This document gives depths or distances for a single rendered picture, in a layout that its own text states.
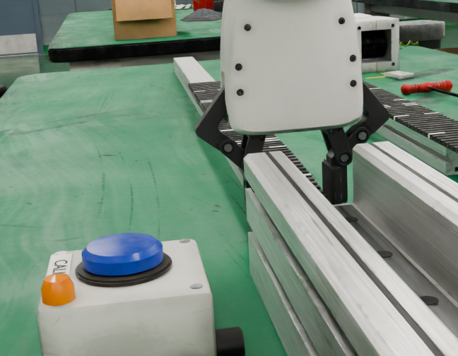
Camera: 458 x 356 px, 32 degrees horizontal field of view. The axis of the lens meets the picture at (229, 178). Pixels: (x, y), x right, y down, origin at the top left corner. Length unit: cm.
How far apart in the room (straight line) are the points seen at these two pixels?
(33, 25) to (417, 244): 1109
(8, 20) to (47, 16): 51
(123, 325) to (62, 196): 42
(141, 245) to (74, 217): 32
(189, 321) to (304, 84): 25
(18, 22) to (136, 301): 1113
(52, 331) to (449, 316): 17
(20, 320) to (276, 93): 23
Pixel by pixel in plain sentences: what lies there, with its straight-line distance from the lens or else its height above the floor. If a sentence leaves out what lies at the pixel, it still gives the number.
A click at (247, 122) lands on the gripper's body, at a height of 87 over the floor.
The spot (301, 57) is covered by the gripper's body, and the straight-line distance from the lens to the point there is 57.
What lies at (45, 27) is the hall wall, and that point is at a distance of 1147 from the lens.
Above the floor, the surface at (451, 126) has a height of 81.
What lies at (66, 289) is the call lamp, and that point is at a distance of 37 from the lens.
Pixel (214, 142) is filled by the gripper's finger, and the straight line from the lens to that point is 59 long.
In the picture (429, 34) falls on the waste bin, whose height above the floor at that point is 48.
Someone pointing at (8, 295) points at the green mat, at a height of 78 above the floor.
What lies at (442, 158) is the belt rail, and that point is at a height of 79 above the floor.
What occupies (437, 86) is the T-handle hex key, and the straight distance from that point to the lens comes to 126.
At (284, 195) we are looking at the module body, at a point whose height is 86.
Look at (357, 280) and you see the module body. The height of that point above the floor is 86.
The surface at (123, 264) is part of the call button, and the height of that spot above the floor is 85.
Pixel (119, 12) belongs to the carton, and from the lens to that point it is 259.
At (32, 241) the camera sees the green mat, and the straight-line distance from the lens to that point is 66.
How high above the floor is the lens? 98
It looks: 15 degrees down
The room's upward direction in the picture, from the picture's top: 4 degrees counter-clockwise
